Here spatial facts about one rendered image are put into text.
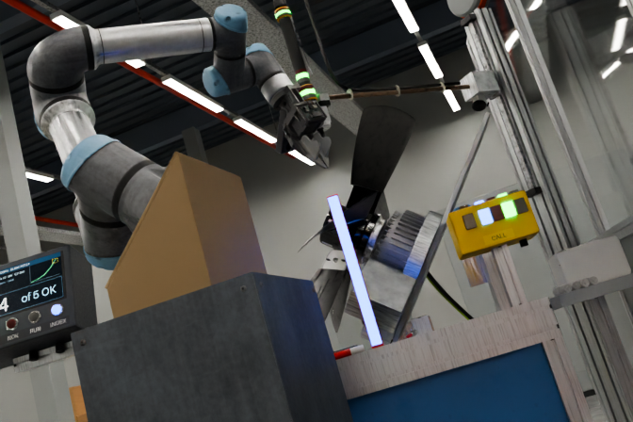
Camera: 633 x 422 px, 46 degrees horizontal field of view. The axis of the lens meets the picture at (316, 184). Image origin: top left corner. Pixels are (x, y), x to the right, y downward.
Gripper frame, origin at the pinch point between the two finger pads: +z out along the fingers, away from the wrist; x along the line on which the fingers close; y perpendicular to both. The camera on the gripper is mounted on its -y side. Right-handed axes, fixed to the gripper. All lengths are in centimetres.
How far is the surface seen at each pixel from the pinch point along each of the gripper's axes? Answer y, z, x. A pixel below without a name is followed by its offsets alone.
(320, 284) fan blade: -30.5, 17.7, 4.8
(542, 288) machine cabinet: -327, 14, 466
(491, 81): 1, -13, 80
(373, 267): -15.6, 23.3, 9.9
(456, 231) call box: 22.5, 33.9, -1.3
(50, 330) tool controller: -27, 6, -64
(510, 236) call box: 27.5, 40.7, 4.9
